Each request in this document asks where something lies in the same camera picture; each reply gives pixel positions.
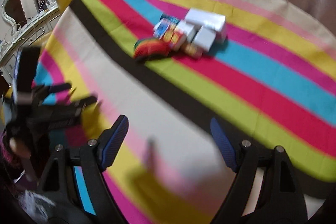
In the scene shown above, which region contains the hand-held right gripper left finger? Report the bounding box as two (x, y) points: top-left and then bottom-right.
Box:
(37, 114), (130, 217)

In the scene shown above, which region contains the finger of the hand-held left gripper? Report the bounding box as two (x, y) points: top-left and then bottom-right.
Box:
(66, 95), (98, 112)
(39, 83), (72, 96)

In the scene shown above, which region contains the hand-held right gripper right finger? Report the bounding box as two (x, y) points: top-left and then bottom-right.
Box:
(210, 117), (307, 224)

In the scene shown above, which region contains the rainbow knitted cloth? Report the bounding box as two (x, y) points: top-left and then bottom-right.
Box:
(133, 38), (171, 62)

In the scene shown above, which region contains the red yellow printed box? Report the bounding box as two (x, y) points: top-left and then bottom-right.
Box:
(183, 42), (204, 60)
(161, 29), (185, 52)

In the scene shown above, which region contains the white box blue print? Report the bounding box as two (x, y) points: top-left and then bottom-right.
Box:
(153, 19), (171, 39)

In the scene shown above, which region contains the white cube box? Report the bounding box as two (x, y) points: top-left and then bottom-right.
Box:
(194, 26), (216, 52)

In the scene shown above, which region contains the teal box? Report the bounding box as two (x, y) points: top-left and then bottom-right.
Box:
(160, 14), (181, 24)

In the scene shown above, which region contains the small white box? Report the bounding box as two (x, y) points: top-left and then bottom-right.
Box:
(175, 21), (196, 42)

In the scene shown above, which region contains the long white box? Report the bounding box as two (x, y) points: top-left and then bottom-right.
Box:
(185, 8), (227, 42)

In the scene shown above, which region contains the person's left hand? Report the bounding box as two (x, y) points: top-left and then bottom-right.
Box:
(0, 130), (31, 162)

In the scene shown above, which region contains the rainbow striped cloth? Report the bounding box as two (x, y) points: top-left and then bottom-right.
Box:
(0, 0), (336, 224)

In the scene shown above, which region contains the white ornate dressing table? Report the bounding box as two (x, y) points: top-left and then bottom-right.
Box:
(0, 4), (62, 88)

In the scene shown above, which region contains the white fuzzy cloth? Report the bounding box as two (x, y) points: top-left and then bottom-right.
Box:
(21, 190), (57, 217)

